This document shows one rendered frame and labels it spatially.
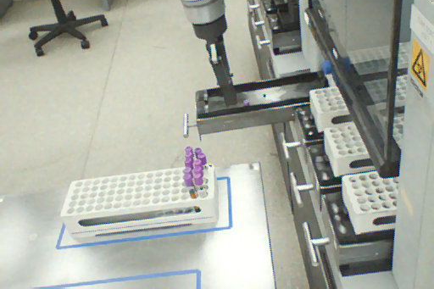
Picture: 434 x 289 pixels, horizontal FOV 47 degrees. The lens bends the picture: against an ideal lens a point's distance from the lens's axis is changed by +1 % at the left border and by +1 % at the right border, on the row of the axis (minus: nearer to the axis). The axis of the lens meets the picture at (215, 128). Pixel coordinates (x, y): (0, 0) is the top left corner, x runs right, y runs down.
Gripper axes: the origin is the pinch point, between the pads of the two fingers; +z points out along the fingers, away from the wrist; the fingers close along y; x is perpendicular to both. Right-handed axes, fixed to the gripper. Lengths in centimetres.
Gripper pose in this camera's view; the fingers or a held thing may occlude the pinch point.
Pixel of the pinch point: (228, 91)
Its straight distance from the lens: 120.4
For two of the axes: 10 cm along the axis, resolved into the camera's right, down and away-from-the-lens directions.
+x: -9.7, 1.7, 1.8
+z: 2.4, 7.7, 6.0
